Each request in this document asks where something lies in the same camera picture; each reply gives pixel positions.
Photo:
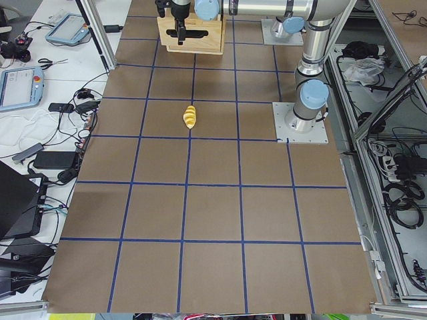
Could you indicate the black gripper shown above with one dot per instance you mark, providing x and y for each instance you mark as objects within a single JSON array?
[{"x": 179, "y": 10}]

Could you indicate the black drawer handle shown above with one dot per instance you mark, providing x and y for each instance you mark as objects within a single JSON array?
[{"x": 192, "y": 34}]

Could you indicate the wooden drawer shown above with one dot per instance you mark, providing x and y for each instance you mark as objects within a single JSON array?
[{"x": 212, "y": 42}]

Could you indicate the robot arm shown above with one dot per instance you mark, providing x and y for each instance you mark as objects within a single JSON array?
[{"x": 318, "y": 16}]

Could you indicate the wooden drawer cabinet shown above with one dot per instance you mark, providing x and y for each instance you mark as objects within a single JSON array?
[{"x": 205, "y": 52}]

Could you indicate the toy bread roll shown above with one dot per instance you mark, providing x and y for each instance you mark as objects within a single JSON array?
[{"x": 190, "y": 117}]

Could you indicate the far teach pendant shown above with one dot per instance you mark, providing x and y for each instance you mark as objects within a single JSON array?
[{"x": 71, "y": 30}]

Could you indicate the teach pendant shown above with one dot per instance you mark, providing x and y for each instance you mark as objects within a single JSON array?
[
  {"x": 21, "y": 88},
  {"x": 71, "y": 30}
]

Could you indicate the near teach pendant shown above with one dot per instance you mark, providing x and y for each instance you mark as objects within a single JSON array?
[{"x": 21, "y": 88}]

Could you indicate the black power brick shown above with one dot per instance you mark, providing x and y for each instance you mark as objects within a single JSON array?
[{"x": 54, "y": 159}]

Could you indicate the white crumpled cloth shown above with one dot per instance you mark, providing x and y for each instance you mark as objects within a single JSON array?
[{"x": 365, "y": 71}]

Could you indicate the black laptop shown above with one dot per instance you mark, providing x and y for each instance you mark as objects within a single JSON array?
[{"x": 22, "y": 197}]

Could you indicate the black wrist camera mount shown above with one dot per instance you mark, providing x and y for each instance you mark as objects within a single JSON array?
[{"x": 161, "y": 6}]

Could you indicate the aluminium frame post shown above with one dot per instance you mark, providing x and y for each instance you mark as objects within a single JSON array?
[{"x": 93, "y": 21}]

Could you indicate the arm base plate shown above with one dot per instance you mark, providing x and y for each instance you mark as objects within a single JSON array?
[
  {"x": 282, "y": 31},
  {"x": 291, "y": 129}
]

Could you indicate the black handled scissors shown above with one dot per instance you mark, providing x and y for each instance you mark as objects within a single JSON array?
[{"x": 46, "y": 63}]

